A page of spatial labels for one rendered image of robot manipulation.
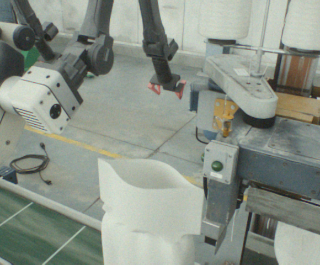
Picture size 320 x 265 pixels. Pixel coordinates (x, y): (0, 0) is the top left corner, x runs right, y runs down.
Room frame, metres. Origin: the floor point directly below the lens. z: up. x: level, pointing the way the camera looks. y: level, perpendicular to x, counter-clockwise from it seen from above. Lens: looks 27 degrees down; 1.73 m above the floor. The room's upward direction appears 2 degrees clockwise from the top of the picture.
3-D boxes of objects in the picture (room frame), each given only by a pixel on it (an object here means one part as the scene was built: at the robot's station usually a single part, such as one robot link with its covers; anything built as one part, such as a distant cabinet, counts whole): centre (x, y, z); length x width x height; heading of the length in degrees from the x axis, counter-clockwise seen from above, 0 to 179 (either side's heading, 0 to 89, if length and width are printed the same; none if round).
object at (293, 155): (0.82, -0.33, 1.21); 0.30 x 0.25 x 0.30; 62
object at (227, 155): (0.74, -0.16, 1.28); 0.08 x 0.05 x 0.09; 62
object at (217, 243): (0.79, -0.18, 0.98); 0.09 x 0.05 x 0.05; 152
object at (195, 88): (1.28, -0.15, 1.25); 0.10 x 0.08 x 0.12; 177
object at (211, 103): (1.17, -0.28, 1.23); 0.28 x 0.07 x 0.16; 62
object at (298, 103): (1.13, -0.46, 1.18); 0.34 x 0.25 x 0.31; 152
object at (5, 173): (2.03, 1.18, 0.35); 0.30 x 0.15 x 0.15; 62
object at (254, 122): (0.88, -0.28, 1.35); 0.09 x 0.09 x 0.03
